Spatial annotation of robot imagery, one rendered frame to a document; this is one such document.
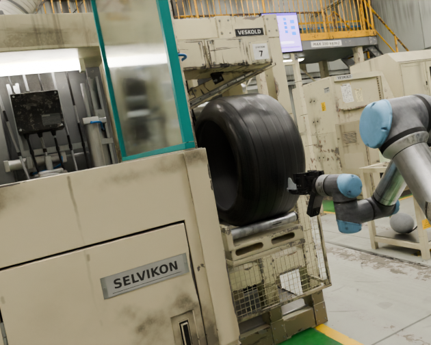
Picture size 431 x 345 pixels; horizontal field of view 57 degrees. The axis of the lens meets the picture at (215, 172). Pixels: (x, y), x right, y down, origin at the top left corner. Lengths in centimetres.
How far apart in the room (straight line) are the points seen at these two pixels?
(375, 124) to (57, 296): 80
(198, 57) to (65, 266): 146
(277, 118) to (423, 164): 72
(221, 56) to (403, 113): 115
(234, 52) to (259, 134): 66
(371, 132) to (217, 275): 56
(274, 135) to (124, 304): 102
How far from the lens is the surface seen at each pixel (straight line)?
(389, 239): 401
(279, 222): 170
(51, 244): 66
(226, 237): 154
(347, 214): 134
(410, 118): 107
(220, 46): 203
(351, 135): 614
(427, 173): 103
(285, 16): 585
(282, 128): 158
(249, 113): 156
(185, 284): 72
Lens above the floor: 127
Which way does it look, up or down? 4 degrees down
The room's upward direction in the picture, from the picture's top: 10 degrees counter-clockwise
